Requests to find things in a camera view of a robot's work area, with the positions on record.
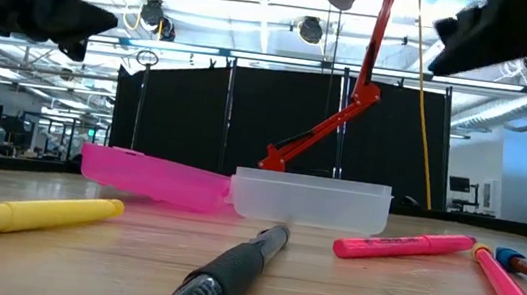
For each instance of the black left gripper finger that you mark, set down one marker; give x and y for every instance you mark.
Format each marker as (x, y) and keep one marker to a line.
(62, 19)
(76, 50)

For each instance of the red desk lamp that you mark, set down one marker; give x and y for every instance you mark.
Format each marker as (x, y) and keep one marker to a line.
(364, 94)

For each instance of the yellow highlighter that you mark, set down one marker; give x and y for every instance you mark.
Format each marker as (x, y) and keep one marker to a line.
(34, 212)

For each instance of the background robot workstation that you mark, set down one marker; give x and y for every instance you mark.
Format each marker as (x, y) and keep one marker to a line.
(68, 141)

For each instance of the black partition screen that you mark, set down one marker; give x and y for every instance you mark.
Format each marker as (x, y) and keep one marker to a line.
(176, 117)

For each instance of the black ceiling-hung device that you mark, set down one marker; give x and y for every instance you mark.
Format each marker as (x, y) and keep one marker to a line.
(168, 29)

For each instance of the clear pencil box base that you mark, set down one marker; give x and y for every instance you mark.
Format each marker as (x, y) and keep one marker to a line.
(309, 203)

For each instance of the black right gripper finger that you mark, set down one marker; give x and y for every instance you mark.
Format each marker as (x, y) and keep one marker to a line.
(503, 41)
(464, 28)

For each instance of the black gel pen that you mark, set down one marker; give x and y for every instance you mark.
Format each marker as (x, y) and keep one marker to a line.
(228, 274)

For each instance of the pink pencil box lid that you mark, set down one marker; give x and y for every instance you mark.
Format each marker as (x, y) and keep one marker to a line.
(154, 177)

